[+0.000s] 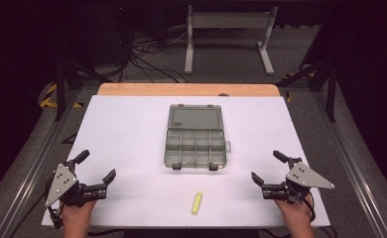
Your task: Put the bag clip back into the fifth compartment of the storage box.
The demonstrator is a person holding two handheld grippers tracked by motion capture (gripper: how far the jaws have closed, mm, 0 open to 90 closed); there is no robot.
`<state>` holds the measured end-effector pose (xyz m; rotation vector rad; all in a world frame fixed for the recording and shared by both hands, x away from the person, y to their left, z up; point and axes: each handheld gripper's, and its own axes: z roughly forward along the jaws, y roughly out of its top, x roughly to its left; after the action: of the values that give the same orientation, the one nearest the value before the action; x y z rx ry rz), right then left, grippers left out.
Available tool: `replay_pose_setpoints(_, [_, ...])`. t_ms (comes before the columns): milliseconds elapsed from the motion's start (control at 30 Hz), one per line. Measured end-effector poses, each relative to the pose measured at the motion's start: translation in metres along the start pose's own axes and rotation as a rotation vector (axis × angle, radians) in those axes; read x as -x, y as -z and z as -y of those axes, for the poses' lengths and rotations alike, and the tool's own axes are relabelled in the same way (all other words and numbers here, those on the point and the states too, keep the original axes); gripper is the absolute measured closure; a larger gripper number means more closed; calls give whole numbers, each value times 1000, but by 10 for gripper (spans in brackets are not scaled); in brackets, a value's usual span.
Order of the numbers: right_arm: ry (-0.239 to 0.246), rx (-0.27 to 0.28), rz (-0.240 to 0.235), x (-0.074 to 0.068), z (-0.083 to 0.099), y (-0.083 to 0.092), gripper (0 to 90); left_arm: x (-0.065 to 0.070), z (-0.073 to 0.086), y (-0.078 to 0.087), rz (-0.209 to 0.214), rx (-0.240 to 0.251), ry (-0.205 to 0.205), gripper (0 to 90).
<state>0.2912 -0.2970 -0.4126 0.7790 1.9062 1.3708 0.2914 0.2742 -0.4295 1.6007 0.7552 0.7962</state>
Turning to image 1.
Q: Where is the white table mat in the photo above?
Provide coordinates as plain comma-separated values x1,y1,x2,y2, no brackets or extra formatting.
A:
41,94,331,229

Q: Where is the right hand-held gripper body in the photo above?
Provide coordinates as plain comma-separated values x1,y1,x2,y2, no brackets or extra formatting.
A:
261,157,335,204

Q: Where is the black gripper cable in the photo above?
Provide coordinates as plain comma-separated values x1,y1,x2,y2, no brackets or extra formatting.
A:
260,191,338,238

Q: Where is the black tripod stand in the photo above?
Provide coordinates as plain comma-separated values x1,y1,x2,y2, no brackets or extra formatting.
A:
48,6,115,122
275,9,341,123

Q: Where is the person's right hand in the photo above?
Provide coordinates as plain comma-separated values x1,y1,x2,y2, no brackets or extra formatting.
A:
274,193,316,238

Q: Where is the clear plastic compartment box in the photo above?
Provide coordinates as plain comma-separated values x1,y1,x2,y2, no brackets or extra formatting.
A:
163,103,232,172

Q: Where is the person's left hand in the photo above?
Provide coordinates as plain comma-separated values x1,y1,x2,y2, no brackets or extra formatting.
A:
61,199,97,238

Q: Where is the yellow highlighter pen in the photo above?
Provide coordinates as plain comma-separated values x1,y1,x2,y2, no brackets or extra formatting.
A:
191,190,203,216

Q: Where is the bundle of black cables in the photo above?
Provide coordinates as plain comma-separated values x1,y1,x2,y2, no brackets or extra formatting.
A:
115,19,195,84

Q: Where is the white metal stand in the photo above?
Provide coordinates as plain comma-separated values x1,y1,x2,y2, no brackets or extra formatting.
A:
184,4,279,76

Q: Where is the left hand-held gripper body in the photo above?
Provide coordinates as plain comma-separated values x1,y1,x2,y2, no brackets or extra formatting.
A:
44,160,108,230

